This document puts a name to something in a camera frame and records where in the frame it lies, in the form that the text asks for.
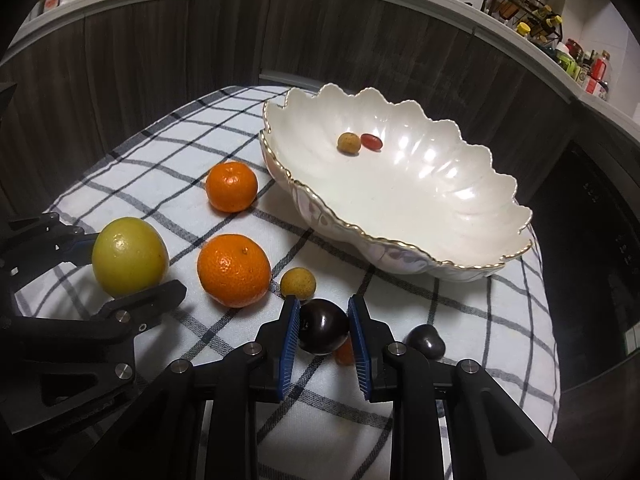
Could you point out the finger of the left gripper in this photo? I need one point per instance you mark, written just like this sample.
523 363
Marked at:
124 318
34 245

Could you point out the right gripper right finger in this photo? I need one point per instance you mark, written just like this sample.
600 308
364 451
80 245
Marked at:
446 418

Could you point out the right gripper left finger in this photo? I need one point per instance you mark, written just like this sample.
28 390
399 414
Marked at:
205 415

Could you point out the yellow-green round citrus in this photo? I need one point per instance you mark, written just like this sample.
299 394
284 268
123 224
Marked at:
129 256

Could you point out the dark purple plum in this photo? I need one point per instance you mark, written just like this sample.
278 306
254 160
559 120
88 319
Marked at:
426 339
323 327

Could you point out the red grape tomato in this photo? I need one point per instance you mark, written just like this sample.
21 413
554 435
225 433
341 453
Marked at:
344 355

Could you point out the large orange mandarin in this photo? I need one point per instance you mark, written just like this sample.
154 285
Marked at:
233 270

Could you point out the small orange mandarin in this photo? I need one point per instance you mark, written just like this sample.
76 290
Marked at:
231 187

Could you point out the tan longan on cloth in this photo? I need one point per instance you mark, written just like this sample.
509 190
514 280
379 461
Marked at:
298 282

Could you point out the white black checked cloth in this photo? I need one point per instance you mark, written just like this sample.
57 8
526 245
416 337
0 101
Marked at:
324 429

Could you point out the white scalloped gold-rimmed bowl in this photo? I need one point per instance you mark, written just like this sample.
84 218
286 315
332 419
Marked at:
428 202

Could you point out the tan longan in bowl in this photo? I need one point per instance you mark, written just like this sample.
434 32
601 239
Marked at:
348 143

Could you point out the red grape in bowl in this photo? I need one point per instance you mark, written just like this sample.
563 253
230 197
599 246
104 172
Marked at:
371 142

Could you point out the red-capped sauce bottle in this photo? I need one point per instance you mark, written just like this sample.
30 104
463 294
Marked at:
596 84

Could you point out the green container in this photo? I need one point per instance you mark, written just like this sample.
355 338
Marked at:
568 63

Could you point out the yellow-lid jar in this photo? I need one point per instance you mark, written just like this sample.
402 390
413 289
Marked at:
523 29

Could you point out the black wire spice rack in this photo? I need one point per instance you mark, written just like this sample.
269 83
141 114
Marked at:
546 26

